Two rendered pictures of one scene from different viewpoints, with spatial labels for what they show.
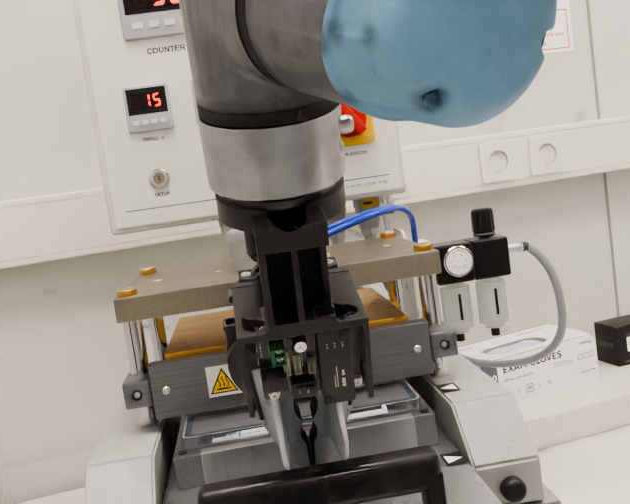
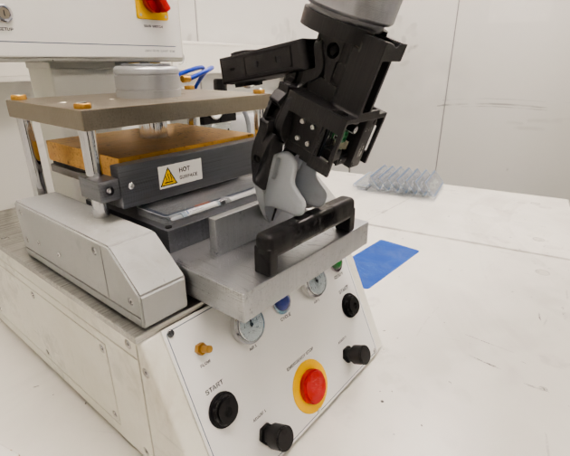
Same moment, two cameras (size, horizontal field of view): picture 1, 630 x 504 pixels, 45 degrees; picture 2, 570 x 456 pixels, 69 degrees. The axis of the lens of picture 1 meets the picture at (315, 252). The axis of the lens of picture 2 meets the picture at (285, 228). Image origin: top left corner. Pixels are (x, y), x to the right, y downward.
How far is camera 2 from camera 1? 37 cm
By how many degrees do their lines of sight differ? 47
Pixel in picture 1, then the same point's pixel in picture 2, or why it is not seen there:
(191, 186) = (33, 27)
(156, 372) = (124, 172)
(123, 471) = (139, 245)
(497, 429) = not seen: hidden behind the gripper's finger
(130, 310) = (95, 120)
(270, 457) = (248, 217)
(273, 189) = (388, 15)
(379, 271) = (245, 103)
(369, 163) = (164, 35)
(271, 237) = (389, 49)
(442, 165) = not seen: hidden behind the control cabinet
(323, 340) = (367, 126)
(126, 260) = not seen: outside the picture
